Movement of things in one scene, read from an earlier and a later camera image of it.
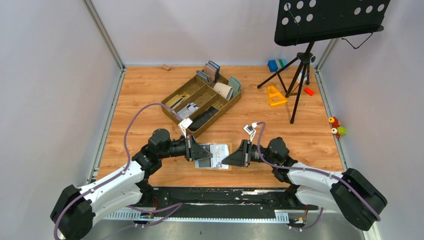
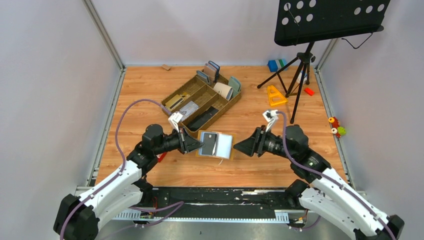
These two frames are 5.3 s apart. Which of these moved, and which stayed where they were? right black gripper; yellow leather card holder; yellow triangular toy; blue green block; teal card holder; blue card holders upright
Moved: right black gripper; yellow leather card holder
Stayed: blue green block; yellow triangular toy; teal card holder; blue card holders upright
